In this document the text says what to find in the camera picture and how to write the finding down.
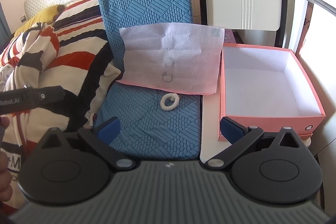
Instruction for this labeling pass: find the pink white paper bag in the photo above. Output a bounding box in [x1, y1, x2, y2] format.
[119, 23, 225, 96]

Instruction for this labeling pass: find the person's left hand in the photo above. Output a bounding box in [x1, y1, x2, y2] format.
[0, 116, 13, 202]

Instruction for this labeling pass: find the pink open cardboard box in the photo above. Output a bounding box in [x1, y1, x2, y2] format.
[219, 44, 326, 140]

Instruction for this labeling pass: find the striped red black blanket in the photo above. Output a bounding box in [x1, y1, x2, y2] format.
[1, 0, 121, 214]

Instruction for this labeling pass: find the yellow plush toy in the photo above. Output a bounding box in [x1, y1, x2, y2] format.
[14, 5, 66, 38]

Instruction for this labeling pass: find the pink printed package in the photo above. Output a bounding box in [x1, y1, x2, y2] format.
[224, 29, 244, 44]

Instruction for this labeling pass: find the wooden shelf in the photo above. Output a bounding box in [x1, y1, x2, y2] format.
[191, 0, 202, 24]

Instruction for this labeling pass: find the blue textured pillow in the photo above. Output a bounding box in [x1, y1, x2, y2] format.
[95, 0, 202, 160]

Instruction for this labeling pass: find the white hair tie ring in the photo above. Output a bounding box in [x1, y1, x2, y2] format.
[159, 93, 181, 111]

